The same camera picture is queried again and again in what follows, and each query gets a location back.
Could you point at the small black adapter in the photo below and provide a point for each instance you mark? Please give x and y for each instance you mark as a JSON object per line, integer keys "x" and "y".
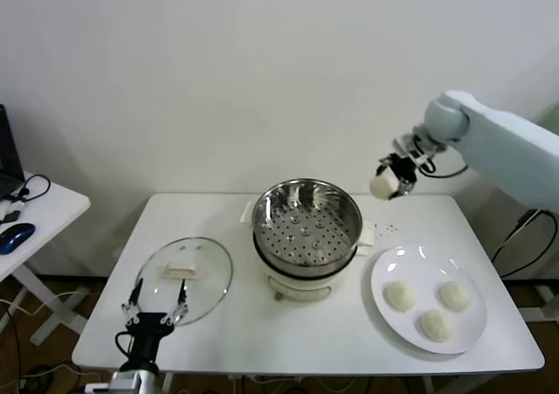
{"x": 11, "y": 216}

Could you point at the white steamed baozi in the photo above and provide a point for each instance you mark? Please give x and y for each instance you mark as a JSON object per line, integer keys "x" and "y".
{"x": 383, "y": 185}
{"x": 435, "y": 326}
{"x": 399, "y": 296}
{"x": 455, "y": 295}

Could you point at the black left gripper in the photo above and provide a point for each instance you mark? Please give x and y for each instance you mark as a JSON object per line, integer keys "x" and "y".
{"x": 146, "y": 324}

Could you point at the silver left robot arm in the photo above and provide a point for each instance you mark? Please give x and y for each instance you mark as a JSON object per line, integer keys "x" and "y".
{"x": 133, "y": 381}

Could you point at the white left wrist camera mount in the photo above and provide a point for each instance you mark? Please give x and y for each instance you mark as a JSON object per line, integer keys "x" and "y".
{"x": 98, "y": 388}

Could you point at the black monitor screen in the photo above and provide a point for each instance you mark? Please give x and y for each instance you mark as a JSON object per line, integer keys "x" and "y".
{"x": 8, "y": 149}

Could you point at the white side table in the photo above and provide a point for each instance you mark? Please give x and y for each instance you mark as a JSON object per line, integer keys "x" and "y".
{"x": 57, "y": 206}

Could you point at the blue computer mouse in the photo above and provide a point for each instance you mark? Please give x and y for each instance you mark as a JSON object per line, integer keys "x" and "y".
{"x": 15, "y": 237}

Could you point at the stainless steel steamer basket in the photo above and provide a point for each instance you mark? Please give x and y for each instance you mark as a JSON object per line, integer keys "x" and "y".
{"x": 305, "y": 232}

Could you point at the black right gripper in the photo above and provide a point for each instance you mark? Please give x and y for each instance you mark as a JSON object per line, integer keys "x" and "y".
{"x": 406, "y": 167}

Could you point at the white electric cooker base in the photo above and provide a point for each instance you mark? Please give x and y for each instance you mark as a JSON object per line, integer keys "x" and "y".
{"x": 301, "y": 287}

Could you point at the pale green appliance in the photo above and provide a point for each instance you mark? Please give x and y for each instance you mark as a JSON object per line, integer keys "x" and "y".
{"x": 554, "y": 116}

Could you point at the white round plate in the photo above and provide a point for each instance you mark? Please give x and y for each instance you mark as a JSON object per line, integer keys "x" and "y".
{"x": 430, "y": 263}

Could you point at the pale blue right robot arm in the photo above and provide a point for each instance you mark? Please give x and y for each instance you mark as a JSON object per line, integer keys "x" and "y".
{"x": 502, "y": 136}

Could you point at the glass pot lid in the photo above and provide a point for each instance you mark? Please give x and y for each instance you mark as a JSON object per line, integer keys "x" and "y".
{"x": 205, "y": 280}

